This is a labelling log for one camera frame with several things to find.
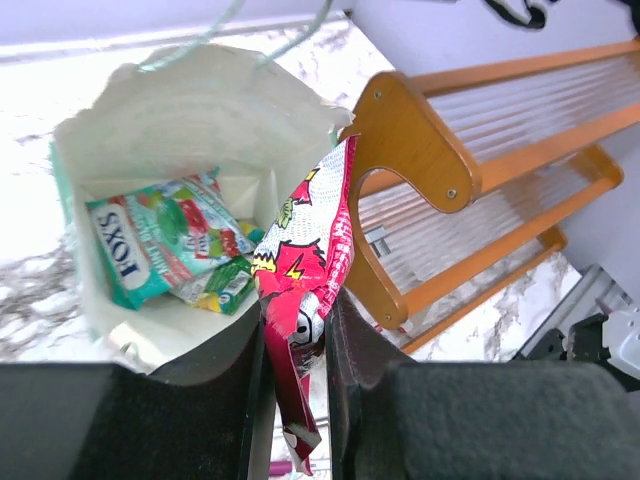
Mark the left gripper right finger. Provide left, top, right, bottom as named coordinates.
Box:
left=326, top=292, right=639, bottom=479

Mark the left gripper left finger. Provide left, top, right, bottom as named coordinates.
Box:
left=1, top=306, right=265, bottom=479

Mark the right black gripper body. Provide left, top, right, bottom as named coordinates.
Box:
left=482, top=0, right=561, bottom=31

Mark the pink red snack packet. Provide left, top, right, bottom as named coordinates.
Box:
left=251, top=135, right=359, bottom=475

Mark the mint green Fox's candy packet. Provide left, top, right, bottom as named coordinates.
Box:
left=87, top=168, right=238, bottom=310

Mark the green printed paper bag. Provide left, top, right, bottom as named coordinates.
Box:
left=48, top=0, right=357, bottom=374

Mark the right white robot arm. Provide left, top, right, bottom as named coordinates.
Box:
left=477, top=39, right=639, bottom=390

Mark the purple capped pen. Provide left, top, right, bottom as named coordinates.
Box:
left=269, top=460, right=293, bottom=478

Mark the small green yellow candy packet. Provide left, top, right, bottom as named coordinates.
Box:
left=170, top=219, right=264, bottom=315

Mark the wooden rack with clear rods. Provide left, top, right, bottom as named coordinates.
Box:
left=347, top=40, right=639, bottom=354

